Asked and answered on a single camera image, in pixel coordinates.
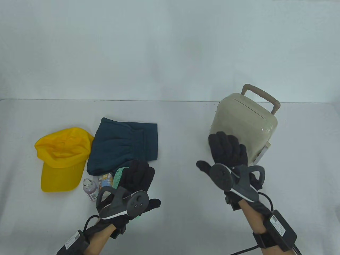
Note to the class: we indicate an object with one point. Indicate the person's left hand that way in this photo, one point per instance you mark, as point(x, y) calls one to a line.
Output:
point(138, 175)

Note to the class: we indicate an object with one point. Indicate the person's right hand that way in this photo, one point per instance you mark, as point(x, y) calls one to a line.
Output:
point(228, 150)

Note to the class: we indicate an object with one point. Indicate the beige hard-shell suitcase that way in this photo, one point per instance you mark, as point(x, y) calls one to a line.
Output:
point(239, 119)

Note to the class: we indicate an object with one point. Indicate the small purple bottle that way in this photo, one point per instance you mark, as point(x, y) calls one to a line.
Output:
point(90, 188)

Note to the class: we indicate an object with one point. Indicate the person's right forearm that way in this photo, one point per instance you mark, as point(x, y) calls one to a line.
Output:
point(255, 224)

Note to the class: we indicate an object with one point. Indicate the grey right hand controller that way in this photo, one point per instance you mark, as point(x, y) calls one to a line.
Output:
point(221, 176)

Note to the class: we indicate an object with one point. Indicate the grey hand controller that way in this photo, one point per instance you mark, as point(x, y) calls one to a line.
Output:
point(221, 176)
point(136, 203)

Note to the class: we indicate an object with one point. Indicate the grey left hand controller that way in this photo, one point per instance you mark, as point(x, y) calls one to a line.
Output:
point(136, 203)

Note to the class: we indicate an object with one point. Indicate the folded dark teal shorts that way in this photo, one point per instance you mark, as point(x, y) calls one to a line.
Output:
point(119, 143)

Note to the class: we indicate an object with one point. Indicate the yellow cap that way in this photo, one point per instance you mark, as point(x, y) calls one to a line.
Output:
point(61, 170)

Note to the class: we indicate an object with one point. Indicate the black left wrist box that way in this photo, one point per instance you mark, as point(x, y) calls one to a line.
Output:
point(74, 243)

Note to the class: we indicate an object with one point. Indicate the black wrist box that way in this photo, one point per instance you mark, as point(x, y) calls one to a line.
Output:
point(280, 229)
point(74, 243)

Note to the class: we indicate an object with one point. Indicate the black right wrist box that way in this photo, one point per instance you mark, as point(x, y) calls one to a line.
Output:
point(280, 229)

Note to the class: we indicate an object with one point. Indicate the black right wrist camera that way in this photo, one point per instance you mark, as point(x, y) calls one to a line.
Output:
point(232, 200)

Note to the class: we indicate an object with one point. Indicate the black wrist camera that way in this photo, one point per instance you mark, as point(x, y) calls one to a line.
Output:
point(120, 229)
point(232, 200)

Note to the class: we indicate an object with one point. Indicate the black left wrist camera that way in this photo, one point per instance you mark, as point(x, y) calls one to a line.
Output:
point(120, 229)

